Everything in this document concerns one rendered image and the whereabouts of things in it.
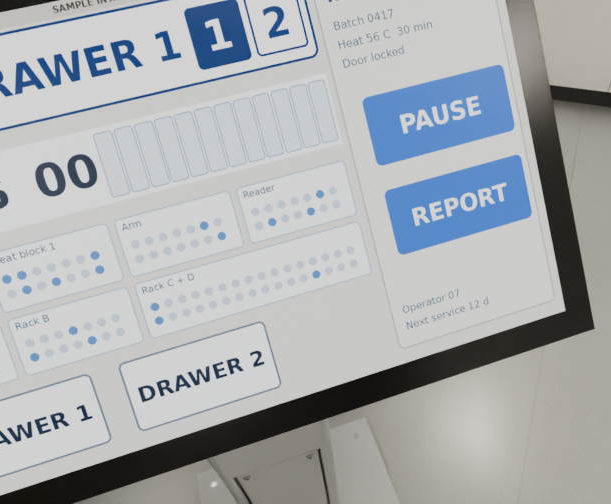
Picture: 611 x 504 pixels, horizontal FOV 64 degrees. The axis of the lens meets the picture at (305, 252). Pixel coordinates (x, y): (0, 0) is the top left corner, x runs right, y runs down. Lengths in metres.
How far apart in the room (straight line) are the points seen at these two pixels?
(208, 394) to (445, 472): 1.08
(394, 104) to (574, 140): 2.04
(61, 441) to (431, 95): 0.32
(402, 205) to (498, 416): 1.15
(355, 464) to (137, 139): 1.10
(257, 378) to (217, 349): 0.03
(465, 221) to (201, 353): 0.19
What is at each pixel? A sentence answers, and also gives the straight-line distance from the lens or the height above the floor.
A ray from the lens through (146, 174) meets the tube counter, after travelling 0.31.
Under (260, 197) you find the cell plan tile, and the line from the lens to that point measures 0.31.
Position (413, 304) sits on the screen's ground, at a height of 1.01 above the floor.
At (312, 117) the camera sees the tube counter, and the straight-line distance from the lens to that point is 0.31.
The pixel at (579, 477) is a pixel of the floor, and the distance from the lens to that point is 1.44.
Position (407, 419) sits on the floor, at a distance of 1.40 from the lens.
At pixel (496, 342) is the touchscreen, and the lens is 0.37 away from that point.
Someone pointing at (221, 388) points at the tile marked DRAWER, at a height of 1.00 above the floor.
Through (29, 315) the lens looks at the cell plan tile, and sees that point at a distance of 0.33.
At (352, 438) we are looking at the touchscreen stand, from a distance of 1.33.
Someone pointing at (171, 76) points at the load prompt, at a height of 1.14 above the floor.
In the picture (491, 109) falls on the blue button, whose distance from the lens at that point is 0.36.
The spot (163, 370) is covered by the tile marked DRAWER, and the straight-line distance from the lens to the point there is 0.32.
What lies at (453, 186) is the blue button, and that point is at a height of 1.06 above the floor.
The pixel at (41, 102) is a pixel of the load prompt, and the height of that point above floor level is 1.14.
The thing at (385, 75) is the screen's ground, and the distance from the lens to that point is 0.33.
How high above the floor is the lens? 1.28
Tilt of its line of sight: 47 degrees down
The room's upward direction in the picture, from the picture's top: 8 degrees counter-clockwise
